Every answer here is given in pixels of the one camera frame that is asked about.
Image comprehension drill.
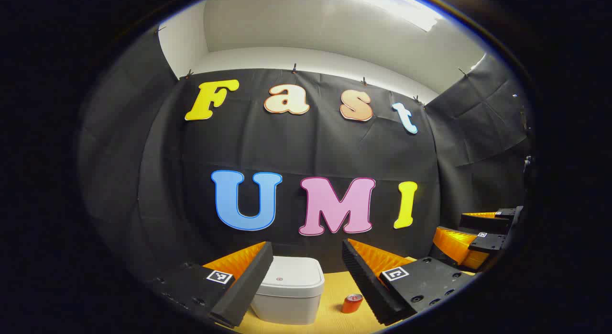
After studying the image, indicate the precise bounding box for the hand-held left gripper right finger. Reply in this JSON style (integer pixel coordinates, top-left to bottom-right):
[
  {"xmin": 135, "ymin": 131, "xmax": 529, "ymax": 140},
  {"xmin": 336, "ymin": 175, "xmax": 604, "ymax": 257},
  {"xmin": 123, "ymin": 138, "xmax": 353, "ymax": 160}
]
[{"xmin": 341, "ymin": 238, "xmax": 479, "ymax": 326}]

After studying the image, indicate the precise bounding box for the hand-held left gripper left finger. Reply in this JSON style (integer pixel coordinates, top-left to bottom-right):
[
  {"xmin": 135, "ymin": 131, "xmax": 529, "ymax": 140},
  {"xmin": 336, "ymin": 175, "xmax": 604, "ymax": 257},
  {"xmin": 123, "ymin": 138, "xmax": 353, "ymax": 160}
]
[{"xmin": 146, "ymin": 242, "xmax": 274, "ymax": 330}]

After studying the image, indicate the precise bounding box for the red pop can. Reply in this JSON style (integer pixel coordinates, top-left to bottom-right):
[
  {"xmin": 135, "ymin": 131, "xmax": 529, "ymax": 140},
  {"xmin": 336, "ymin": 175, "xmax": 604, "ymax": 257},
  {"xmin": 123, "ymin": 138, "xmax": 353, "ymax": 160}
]
[{"xmin": 341, "ymin": 293, "xmax": 364, "ymax": 314}]

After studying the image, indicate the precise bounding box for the white desktop garbage bin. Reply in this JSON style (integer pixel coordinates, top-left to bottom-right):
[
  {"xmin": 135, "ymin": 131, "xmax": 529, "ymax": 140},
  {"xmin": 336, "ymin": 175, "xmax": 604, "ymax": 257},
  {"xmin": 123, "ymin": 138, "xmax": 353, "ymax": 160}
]
[{"xmin": 250, "ymin": 256, "xmax": 325, "ymax": 325}]

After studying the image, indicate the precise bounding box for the wooden desktop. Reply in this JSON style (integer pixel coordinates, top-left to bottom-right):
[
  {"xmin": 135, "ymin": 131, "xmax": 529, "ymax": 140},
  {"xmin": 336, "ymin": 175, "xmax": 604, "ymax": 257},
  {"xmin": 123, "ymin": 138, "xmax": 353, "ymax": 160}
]
[{"xmin": 218, "ymin": 256, "xmax": 479, "ymax": 334}]

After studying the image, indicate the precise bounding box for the black backdrop cloth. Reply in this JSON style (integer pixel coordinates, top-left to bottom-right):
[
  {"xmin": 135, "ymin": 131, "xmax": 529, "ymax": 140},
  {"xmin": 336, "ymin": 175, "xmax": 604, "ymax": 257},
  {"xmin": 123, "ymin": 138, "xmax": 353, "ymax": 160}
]
[{"xmin": 79, "ymin": 28, "xmax": 534, "ymax": 296}]

